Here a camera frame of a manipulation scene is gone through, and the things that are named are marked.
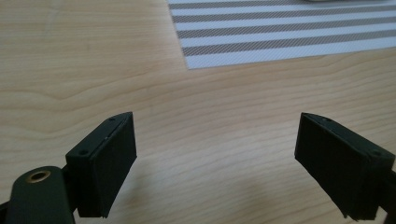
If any grey white striped placemat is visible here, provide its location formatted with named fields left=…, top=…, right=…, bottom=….
left=167, top=0, right=396, bottom=70

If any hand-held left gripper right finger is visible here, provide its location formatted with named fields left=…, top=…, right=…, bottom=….
left=293, top=112, right=396, bottom=222

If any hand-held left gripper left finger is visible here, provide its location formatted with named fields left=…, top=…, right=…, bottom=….
left=64, top=111, right=138, bottom=219

